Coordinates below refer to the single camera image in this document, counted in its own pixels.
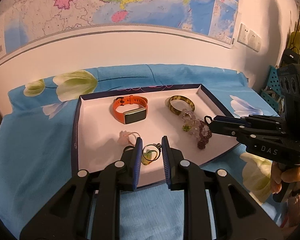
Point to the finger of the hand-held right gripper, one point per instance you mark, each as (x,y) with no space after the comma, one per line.
(225,127)
(267,123)

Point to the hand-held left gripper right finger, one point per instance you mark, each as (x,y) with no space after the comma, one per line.
(165,165)

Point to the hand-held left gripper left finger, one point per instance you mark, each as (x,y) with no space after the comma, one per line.
(138,165)

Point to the green charm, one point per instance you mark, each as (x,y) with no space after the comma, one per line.
(186,128)

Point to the dark blue patterned box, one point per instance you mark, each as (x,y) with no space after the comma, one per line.
(102,135)

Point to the person's right hand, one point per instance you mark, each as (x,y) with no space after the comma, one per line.
(297,177)

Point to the blue perforated basket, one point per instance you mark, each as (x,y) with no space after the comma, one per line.
(273,77)

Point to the orange smart watch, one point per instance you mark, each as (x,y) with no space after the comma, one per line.
(135,117)

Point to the amber bangle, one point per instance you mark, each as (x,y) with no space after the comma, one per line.
(176,111)

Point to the black bag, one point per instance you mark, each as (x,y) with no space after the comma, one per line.
(291,58)

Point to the yellow-green hanging cloth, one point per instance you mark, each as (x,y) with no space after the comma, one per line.
(295,41)

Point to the blue floral blanket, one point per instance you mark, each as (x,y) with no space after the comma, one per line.
(27,155)

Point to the white wall socket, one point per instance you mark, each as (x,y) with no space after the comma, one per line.
(243,33)

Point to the wall map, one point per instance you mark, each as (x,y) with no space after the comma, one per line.
(65,5)

